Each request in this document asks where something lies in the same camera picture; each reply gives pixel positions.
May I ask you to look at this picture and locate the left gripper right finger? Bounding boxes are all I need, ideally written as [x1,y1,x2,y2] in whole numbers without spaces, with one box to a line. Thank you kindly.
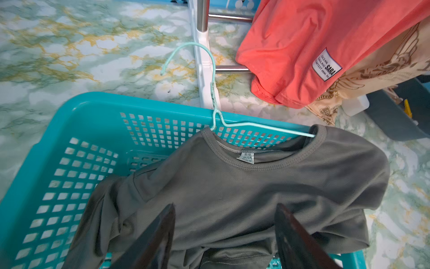
[274,204,340,269]

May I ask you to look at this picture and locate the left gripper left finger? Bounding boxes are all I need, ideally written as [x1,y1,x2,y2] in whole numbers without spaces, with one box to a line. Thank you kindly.
[111,204,176,269]

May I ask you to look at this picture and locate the dark grey garment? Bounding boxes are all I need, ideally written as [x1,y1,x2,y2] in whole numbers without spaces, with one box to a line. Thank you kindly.
[63,124,390,269]

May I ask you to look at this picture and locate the red garment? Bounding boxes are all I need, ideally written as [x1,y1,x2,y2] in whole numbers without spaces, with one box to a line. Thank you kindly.
[236,1,430,109]

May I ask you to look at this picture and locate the beige compass print t-shirt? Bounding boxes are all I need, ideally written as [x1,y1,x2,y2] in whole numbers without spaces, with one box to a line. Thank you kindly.
[306,17,430,126]

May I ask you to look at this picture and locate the pile of coloured clothespins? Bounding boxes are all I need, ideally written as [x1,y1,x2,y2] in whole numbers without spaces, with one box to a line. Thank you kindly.
[391,85,419,125]

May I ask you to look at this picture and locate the teal laundry basket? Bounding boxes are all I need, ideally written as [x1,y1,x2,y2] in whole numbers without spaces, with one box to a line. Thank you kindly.
[0,91,367,269]

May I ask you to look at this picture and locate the dark grey clothespin tray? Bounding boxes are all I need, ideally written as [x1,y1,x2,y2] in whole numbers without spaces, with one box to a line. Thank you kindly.
[365,78,430,141]

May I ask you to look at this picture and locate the metal clothes rack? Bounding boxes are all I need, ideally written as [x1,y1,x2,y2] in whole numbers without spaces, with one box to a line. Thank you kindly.
[187,0,370,117]

